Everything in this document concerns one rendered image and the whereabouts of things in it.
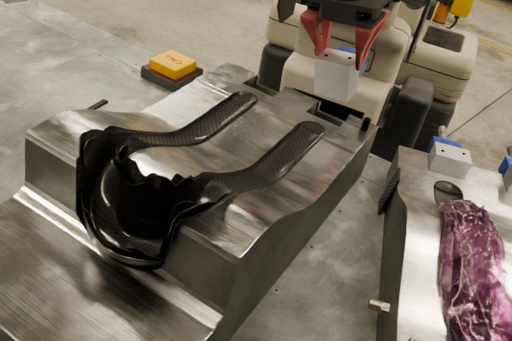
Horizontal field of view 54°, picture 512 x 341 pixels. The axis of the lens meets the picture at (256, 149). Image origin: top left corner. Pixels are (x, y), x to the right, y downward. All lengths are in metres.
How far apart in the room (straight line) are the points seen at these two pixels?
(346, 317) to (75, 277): 0.28
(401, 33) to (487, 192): 0.45
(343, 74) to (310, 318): 0.31
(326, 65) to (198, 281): 0.34
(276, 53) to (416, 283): 0.98
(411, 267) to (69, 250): 0.33
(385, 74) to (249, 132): 0.47
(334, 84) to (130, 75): 0.40
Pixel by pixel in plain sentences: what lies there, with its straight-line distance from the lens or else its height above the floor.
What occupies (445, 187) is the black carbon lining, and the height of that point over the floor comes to 0.85.
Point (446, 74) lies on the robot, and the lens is 1.32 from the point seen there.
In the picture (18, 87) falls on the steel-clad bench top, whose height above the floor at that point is 0.80.
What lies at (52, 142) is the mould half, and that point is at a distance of 0.53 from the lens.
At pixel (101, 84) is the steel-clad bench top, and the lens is 0.90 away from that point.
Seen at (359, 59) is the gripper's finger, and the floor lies 0.99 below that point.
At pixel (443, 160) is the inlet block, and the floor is 0.88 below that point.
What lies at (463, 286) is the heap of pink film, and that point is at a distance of 0.53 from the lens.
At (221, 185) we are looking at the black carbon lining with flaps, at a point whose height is 0.92.
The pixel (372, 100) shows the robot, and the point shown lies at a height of 0.78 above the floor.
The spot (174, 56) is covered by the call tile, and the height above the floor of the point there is 0.84.
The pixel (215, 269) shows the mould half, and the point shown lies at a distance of 0.44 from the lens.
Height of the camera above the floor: 1.24
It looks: 35 degrees down
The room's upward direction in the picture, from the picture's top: 11 degrees clockwise
